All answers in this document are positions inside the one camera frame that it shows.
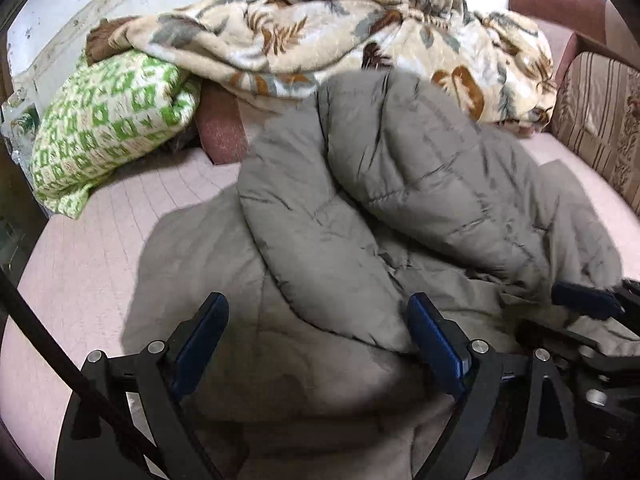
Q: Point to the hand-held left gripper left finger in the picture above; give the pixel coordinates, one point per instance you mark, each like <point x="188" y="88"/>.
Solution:
<point x="197" y="345"/>

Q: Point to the striped sofa back cushion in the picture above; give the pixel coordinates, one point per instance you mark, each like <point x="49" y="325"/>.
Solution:
<point x="600" y="110"/>

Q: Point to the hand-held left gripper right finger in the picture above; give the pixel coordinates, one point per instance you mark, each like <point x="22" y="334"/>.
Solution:
<point x="435" y="345"/>

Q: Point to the grey quilted down jacket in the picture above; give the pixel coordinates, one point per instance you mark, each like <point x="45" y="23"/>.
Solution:
<point x="400" y="160"/>

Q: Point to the maroon and pink sofa bolster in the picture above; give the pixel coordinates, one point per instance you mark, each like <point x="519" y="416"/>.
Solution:
<point x="560" y="5"/>

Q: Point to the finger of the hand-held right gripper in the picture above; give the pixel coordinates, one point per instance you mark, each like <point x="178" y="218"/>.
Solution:
<point x="550" y="335"/>
<point x="585" y="300"/>

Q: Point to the maroon sofa armrest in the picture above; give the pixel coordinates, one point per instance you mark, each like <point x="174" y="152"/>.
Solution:
<point x="220" y="130"/>

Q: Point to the beige leaf print blanket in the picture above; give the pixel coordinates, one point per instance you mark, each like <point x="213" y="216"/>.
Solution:
<point x="325" y="30"/>

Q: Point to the green checked pillow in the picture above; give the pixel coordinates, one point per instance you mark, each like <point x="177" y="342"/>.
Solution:
<point x="100" y="120"/>

